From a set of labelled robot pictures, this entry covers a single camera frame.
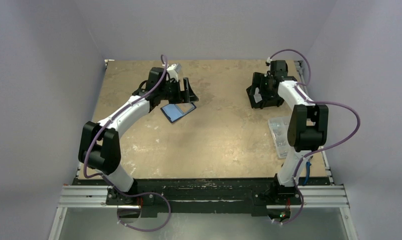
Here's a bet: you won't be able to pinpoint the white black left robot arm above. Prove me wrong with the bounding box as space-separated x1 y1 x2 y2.
78 63 199 205

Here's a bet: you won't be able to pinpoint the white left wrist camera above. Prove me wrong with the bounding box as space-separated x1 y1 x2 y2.
167 63 182 81

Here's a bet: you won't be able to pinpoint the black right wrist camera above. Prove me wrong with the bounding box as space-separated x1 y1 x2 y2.
266 59 288 78

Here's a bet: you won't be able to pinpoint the black plastic bin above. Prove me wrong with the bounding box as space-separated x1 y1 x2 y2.
246 81 284 109

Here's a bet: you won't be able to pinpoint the blue handled pliers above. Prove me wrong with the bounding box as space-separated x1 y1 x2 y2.
303 157 312 186

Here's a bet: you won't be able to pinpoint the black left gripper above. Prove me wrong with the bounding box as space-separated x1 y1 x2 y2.
158 77 197 104

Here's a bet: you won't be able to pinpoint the clear plastic screw box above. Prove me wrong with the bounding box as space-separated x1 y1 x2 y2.
268 116 291 159

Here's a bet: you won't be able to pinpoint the white label card in bin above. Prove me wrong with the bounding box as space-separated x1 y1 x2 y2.
253 93 262 103

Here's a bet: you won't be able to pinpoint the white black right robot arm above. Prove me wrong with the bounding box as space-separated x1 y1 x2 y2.
246 59 329 204

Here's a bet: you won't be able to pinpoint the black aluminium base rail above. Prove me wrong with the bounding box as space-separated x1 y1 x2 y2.
59 177 349 218

